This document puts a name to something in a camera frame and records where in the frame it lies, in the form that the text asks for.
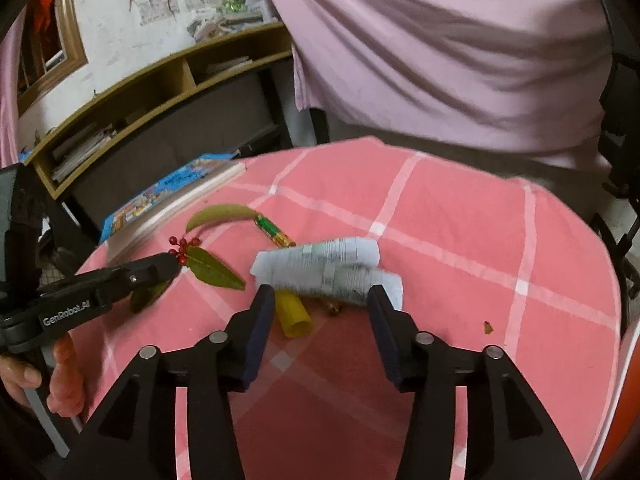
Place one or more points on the blue children's book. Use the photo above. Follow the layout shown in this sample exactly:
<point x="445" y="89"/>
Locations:
<point x="136" y="221"/>

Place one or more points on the red basin white rim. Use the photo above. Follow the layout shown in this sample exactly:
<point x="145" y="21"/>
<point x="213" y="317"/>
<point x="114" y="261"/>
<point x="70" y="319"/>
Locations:
<point x="622" y="409"/>

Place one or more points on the wooden wall shelf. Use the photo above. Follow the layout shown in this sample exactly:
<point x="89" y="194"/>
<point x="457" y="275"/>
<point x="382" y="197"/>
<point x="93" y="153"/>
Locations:
<point x="150" y="94"/>

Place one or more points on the black office chair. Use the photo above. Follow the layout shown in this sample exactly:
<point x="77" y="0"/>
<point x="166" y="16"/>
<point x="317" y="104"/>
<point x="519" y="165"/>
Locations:
<point x="619" y="140"/>

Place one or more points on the pink hanging sheet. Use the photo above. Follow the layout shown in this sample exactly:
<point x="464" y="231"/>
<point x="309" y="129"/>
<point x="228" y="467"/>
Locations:
<point x="508" y="76"/>

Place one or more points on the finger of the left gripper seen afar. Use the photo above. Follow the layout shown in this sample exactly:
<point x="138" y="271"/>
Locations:
<point x="144" y="280"/>

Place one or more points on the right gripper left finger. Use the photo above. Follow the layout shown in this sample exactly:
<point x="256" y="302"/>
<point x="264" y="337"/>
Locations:
<point x="248" y="333"/>

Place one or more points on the green yellow battery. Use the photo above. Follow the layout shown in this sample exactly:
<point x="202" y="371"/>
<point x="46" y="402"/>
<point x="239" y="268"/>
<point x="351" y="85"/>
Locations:
<point x="275" y="234"/>

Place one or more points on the yellow paper tube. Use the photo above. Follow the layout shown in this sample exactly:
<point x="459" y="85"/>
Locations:
<point x="292" y="315"/>

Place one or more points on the wooden window frame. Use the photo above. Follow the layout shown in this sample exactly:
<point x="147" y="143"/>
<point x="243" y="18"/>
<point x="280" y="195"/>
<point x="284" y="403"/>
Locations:
<point x="51" y="50"/>

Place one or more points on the person's left hand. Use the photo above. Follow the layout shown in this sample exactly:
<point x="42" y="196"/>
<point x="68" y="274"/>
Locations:
<point x="66" y="391"/>

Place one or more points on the white crumpled paper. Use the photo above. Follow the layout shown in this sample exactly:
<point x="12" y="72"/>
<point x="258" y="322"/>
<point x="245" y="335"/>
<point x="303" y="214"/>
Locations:
<point x="343" y="270"/>

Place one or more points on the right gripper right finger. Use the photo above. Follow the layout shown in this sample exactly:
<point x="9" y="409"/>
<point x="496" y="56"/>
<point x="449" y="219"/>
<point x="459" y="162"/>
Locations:
<point x="395" y="336"/>

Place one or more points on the pink checkered tablecloth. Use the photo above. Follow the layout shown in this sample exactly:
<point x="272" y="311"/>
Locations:
<point x="431" y="322"/>

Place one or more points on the green curved leaf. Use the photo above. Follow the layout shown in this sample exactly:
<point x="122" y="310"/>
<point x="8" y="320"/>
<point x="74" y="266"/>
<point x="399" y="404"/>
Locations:
<point x="214" y="215"/>

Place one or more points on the red berry leaf sprig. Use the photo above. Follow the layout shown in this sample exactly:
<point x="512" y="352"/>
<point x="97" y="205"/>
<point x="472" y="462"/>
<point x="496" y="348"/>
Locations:
<point x="204" y="266"/>

